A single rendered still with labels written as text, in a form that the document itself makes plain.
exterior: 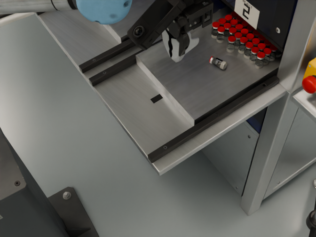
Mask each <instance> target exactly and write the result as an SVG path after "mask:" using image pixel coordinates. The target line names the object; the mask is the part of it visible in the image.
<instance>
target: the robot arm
mask: <svg viewBox="0 0 316 237"><path fill-rule="evenodd" d="M203 2H205V3H206V2H208V4H207V5H205V6H204V4H203ZM131 4H132V0H0V15H1V14H17V13H32V12H47V11H63V10H76V9H78V10H79V12H80V13H81V14H82V15H83V16H84V17H85V18H86V19H87V20H89V21H91V22H98V23H100V24H114V23H117V22H119V21H121V20H122V19H123V18H125V17H126V15H127V14H128V12H129V10H130V8H131ZM209 10H211V12H210V19H209V20H207V21H205V19H206V18H207V14H206V12H207V11H209ZM212 19H213V2H212V1H211V0H155V1H154V2H153V3H152V4H151V6H150V7H149V8H148V9H147V10H146V11H145V12H144V13H143V15H142V16H141V17H140V18H139V19H138V20H137V21H136V22H135V24H134V25H133V26H132V27H131V28H130V29H129V30H128V31H127V35H128V37H129V38H130V39H131V40H132V41H133V42H134V43H135V45H137V46H138V47H139V48H140V49H142V50H147V49H148V48H149V47H150V46H151V45H152V43H153V42H154V41H155V40H156V39H157V38H158V37H159V36H160V35H161V38H162V39H163V43H164V45H165V47H166V50H167V52H168V55H169V56H170V57H171V59H172V60H174V61H175V62H179V61H180V60H182V59H183V57H184V55H185V54H186V53H187V52H189V51H190V50H192V49H193V48H194V47H195V46H196V45H197V44H198V43H199V38H191V33H190V32H189V31H191V30H194V29H196V28H198V27H200V26H201V25H202V28H204V27H206V26H208V25H210V24H211V23H212Z"/></svg>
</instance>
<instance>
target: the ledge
mask: <svg viewBox="0 0 316 237"><path fill-rule="evenodd" d="M291 101H292V102H293V103H294V104H295V105H297V106H298V107H299V108H300V109H301V110H302V111H303V112H304V113H305V114H306V115H307V116H309V117H310V118H311V119H312V120H313V121H314V122H315V123H316V93H314V94H309V93H307V92H306V91H305V90H304V89H303V90H301V91H299V92H298V93H296V94H295V95H293V96H292V99H291Z"/></svg>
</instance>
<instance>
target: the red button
mask: <svg viewBox="0 0 316 237"><path fill-rule="evenodd" d="M302 87H303V89H304V90H305V91H306V92H307V93H309V94H314V93H315V92H316V78H315V77H313V76H307V77H306V78H304V79H303V81H302Z"/></svg>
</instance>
